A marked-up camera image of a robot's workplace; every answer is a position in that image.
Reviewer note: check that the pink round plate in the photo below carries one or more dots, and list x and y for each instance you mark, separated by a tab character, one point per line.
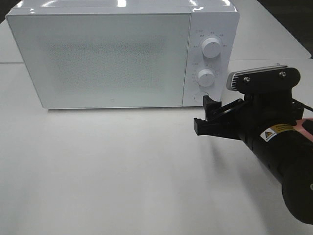
305	127

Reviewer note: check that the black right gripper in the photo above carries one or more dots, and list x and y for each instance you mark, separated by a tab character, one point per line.
266	122

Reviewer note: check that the round microwave door button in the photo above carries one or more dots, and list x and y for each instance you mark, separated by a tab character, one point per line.
199	97

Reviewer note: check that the white microwave oven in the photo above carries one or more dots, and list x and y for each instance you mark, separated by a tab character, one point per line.
207	17

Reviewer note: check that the upper white microwave knob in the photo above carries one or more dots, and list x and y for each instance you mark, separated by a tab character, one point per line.
211	47

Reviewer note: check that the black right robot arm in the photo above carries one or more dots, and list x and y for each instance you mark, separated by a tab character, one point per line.
296	177

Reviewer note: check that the lower white microwave knob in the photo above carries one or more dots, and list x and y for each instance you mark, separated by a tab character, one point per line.
206	78

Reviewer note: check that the white microwave knob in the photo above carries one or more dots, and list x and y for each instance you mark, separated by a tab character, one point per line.
211	47
206	78

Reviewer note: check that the white microwave door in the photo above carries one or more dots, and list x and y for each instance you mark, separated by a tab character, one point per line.
101	61

